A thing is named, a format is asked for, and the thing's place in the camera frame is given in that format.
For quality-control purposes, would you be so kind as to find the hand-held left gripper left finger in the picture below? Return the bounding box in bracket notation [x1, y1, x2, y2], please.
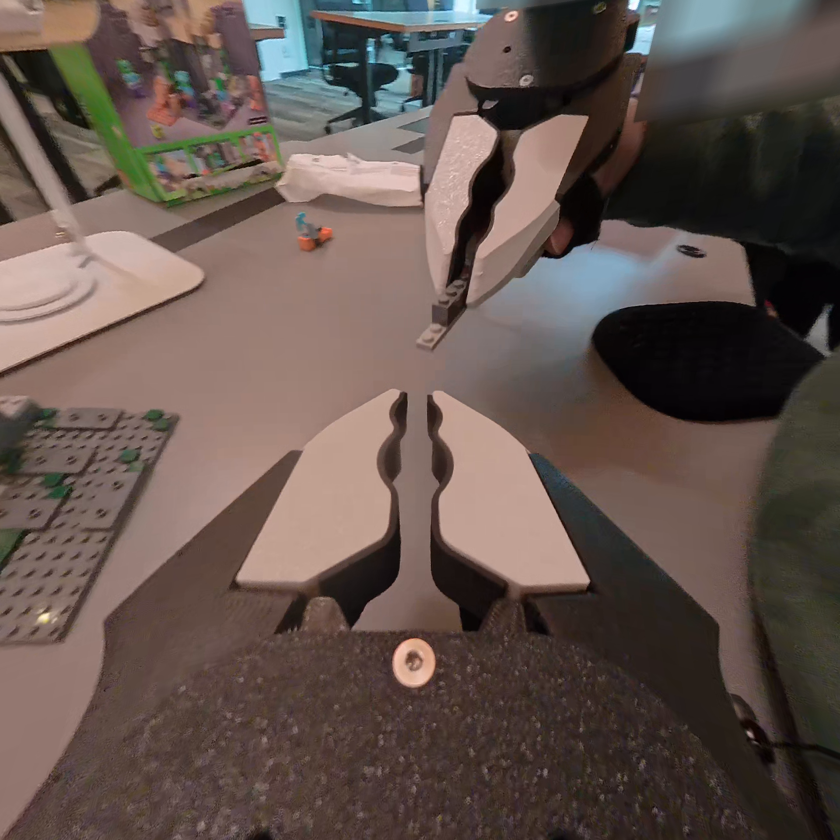
[234, 388, 409, 626]

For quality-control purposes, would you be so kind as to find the person's right hand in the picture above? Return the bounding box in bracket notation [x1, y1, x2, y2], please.
[543, 104, 648, 258]

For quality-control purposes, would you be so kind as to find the grey slope brick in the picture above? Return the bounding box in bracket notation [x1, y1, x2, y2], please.
[433, 276, 471, 329]

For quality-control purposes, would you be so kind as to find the black office chair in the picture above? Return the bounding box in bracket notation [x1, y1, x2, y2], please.
[322, 26, 400, 135]

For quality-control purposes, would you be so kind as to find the grey desk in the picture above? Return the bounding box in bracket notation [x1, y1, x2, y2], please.
[0, 105, 815, 840]

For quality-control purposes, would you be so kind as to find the person's right forearm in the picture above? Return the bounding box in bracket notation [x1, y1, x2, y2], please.
[600, 98, 840, 253]

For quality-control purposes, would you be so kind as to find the orange teal brick figure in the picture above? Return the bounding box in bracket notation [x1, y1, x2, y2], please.
[293, 211, 334, 253]

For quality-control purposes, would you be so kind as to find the green toy set box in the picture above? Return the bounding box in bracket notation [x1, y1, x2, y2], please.
[49, 0, 284, 210]

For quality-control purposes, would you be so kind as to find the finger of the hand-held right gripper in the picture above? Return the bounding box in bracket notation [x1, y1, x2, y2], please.
[425, 115, 503, 301]
[466, 115, 591, 309]

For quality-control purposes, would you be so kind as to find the wood-edged office desk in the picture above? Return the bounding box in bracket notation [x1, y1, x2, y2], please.
[310, 9, 493, 109]

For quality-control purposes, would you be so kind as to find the long grey brick plate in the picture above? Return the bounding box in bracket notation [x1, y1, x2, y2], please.
[416, 289, 470, 353]

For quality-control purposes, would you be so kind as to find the grey brick baseplate build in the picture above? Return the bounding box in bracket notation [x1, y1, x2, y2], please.
[0, 395, 179, 645]

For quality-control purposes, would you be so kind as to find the white book stand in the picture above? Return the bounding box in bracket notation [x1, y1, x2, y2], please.
[0, 0, 206, 375]

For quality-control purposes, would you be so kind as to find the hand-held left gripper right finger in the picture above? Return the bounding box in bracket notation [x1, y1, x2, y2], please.
[427, 390, 592, 626]

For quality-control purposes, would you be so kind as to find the black cable plug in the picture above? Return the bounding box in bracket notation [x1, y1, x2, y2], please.
[730, 694, 840, 765]

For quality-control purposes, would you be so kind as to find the crumpled white paper bag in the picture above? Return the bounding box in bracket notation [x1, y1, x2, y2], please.
[276, 152, 425, 208]

